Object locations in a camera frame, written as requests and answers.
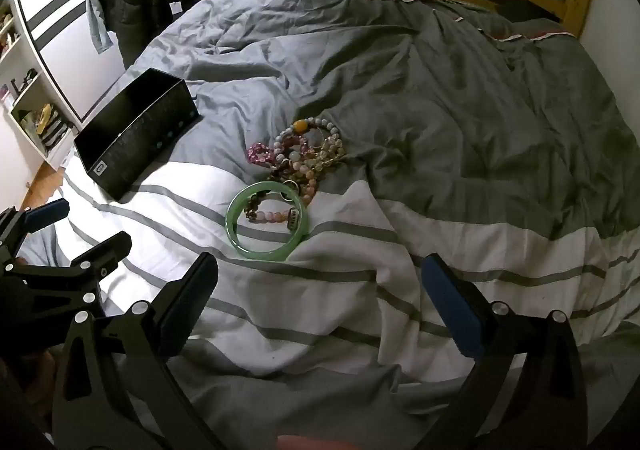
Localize light grey hooded garment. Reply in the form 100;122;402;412
84;0;120;55

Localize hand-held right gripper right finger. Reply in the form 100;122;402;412
420;253;590;450

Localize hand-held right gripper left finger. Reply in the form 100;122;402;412
52;253;226;450

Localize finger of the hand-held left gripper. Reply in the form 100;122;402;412
10;231;132;331
0;199;70;252

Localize pile of beaded bracelets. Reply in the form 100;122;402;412
245;116;347;232

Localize black rectangular box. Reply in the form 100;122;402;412
73;68;202;199

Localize white open shelf unit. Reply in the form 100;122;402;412
0;0;82;172

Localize green jade bangle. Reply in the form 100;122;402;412
225;183;307;261

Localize grey white striped duvet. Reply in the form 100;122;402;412
20;0;640;450

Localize white wardrobe grey stripes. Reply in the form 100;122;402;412
14;0;190;125

